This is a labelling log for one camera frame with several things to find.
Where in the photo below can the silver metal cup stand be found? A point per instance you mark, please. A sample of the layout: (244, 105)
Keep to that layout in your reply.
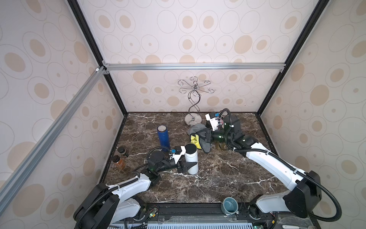
(194, 89)

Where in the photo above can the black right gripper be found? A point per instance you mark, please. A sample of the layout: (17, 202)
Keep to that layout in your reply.
(208, 137)

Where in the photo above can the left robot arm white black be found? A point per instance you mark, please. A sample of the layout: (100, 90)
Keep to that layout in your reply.
(107, 204)

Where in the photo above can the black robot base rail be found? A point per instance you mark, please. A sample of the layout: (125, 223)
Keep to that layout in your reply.
(201, 213)

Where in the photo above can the left aluminium frame bar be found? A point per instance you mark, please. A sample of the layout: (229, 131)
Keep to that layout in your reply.
(28, 165)

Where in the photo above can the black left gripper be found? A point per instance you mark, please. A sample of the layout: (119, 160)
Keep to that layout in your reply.
(182, 168)

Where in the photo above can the teal ceramic mug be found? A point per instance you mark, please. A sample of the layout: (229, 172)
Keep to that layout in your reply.
(229, 206)

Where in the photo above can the white thermos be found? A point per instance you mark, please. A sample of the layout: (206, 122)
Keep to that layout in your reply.
(191, 155)

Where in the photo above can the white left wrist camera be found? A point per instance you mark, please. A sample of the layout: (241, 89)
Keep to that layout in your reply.
(176, 153)

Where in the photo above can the horizontal aluminium frame bar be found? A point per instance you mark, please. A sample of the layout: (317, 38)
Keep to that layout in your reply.
(202, 66)

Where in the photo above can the dark lid spice jar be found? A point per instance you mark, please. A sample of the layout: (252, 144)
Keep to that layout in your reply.
(122, 152)

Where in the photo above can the blue thermos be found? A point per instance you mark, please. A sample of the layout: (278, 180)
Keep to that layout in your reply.
(163, 136)

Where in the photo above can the gold thermos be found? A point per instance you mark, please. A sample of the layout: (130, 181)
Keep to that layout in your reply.
(221, 146)

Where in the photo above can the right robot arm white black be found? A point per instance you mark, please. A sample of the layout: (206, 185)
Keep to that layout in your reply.
(304, 189)

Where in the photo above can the grey yellow cleaning cloth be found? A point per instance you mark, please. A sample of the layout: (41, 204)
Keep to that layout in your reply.
(201, 136)

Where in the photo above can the orange spice jar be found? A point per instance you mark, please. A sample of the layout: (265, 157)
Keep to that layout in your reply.
(118, 161)

